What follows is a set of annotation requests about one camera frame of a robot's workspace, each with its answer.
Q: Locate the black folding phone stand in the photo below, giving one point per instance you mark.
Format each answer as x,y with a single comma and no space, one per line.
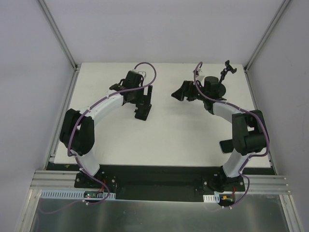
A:
143,105

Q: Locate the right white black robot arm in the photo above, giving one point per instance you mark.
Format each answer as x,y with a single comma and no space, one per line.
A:
247,127

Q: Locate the black smartphone right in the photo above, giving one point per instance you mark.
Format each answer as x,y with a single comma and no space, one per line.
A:
226,146

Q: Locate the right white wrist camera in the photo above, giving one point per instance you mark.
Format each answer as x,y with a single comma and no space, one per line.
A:
198,75

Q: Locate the aluminium frame post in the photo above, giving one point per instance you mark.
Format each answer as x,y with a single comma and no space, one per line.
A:
266,35
57,33

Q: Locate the white slotted cable duct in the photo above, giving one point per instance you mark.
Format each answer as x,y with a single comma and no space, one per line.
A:
215,198
77,195

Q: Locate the right aluminium frame post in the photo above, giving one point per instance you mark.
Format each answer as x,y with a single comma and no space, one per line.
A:
266,35

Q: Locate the left white slotted cable duct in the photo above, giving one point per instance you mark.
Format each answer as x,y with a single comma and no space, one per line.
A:
77,195

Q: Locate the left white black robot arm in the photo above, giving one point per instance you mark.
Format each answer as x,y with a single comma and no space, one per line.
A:
78,129

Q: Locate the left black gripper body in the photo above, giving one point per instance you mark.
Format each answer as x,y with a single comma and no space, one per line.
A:
144,103

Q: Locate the left aluminium frame post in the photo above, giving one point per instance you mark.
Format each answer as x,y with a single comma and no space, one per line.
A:
57,33

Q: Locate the right white slotted cable duct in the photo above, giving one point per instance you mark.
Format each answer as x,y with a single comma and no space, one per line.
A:
215,198

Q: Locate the front aluminium rail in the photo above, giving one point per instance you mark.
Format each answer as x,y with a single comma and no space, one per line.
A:
259,184

